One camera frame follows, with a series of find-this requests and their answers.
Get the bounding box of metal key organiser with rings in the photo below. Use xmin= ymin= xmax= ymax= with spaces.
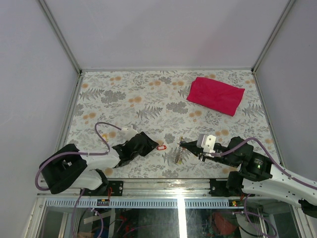
xmin=175 ymin=136 xmax=185 ymax=165

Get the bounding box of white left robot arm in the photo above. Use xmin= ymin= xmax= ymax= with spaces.
xmin=36 ymin=132 xmax=159 ymax=196

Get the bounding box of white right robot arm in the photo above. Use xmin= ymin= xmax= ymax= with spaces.
xmin=179 ymin=134 xmax=317 ymax=218

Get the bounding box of pink folded cloth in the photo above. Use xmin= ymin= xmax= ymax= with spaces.
xmin=187 ymin=77 xmax=245 ymax=116

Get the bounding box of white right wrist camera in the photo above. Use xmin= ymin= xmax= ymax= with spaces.
xmin=196 ymin=134 xmax=216 ymax=154

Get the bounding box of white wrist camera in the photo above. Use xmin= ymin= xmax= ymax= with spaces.
xmin=196 ymin=134 xmax=216 ymax=154
xmin=119 ymin=127 xmax=138 ymax=140

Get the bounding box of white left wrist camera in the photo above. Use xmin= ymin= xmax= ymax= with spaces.
xmin=119 ymin=127 xmax=138 ymax=140

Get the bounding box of aluminium mounting rail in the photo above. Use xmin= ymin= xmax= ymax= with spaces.
xmin=37 ymin=178 xmax=303 ymax=198

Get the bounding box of white slotted cable duct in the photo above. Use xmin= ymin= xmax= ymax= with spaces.
xmin=46 ymin=198 xmax=243 ymax=209

